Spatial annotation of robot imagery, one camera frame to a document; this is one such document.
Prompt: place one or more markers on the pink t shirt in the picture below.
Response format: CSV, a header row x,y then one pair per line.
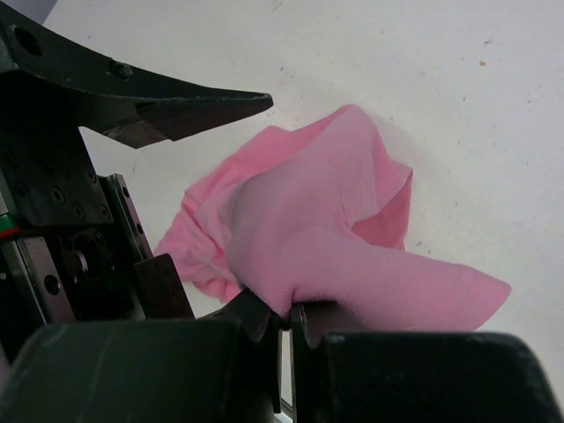
x,y
320,214

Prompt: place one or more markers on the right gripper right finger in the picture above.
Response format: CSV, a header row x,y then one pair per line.
x,y
309,323

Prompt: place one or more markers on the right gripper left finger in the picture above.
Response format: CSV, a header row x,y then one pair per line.
x,y
254,371

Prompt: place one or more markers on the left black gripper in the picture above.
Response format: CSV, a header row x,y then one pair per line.
x,y
71,242

